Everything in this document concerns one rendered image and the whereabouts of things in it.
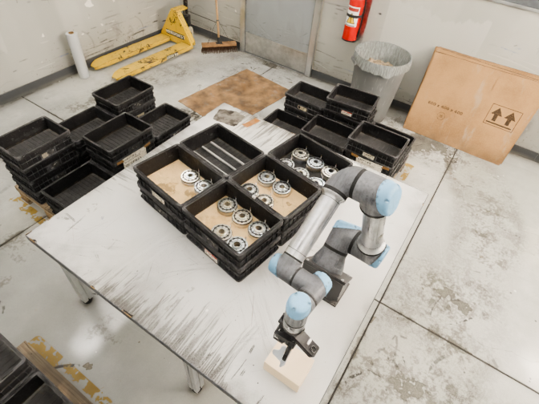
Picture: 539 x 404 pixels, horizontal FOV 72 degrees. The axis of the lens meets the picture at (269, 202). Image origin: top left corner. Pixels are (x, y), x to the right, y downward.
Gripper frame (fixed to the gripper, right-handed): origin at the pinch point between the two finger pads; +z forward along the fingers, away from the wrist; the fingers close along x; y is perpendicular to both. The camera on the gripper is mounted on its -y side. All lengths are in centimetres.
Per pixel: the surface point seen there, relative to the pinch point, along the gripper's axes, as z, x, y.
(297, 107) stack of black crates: 48, -214, 117
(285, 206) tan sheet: 4, -65, 43
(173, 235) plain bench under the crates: 17, -23, 84
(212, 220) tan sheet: 4, -34, 67
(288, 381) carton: 12.0, 5.9, -3.3
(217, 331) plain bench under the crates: 17.2, 4.4, 32.7
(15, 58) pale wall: 49, -109, 383
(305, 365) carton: 9.8, -1.9, -6.0
